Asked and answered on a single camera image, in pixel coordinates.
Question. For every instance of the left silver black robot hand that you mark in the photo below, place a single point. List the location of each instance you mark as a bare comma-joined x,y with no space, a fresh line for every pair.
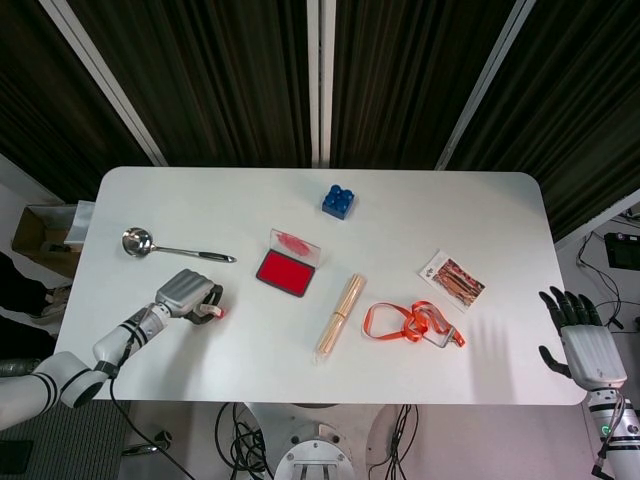
182,295

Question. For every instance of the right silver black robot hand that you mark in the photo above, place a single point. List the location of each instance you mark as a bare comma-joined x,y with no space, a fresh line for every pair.
592,352

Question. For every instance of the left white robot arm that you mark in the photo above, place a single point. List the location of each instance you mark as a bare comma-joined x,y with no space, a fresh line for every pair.
112,342

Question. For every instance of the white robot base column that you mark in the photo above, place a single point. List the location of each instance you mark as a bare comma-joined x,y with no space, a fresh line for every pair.
320,450

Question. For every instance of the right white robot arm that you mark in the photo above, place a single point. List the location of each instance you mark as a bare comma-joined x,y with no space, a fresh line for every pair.
617,425

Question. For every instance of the stainless steel ladle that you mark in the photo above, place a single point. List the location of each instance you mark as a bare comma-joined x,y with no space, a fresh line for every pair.
136,241

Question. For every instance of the red ink pad clear lid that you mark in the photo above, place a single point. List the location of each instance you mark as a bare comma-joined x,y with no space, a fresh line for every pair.
285,275

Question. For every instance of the black box device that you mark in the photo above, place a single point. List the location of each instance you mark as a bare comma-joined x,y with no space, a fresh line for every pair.
620,250

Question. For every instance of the chrome chair leg with caster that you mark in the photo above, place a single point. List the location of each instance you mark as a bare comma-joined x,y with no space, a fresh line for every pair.
150,444

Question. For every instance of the printed snack photo card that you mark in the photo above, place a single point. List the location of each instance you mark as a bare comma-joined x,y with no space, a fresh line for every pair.
455,282

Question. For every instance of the bundle of wooden sticks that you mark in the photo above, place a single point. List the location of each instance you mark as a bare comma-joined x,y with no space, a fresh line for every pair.
340,315

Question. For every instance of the person in dark clothes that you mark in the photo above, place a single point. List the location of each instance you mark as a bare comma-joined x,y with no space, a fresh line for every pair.
20,285

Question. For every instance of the brown cardboard box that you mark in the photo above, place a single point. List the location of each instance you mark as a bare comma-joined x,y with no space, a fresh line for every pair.
30,225

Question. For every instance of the blue building block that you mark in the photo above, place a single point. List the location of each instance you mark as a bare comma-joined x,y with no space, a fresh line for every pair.
337,202

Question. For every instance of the grey ribbed floor mat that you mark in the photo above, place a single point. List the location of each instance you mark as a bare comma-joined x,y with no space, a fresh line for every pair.
65,445

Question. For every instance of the dark pleated curtain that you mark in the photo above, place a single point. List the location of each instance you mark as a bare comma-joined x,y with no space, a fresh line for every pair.
575,100
30,100
400,75
200,75

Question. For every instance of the white frame beam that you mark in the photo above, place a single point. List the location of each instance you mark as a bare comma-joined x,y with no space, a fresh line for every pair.
595,220

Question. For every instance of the white frame post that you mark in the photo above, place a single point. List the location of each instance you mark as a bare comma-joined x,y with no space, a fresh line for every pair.
98,70
320,75
487,75

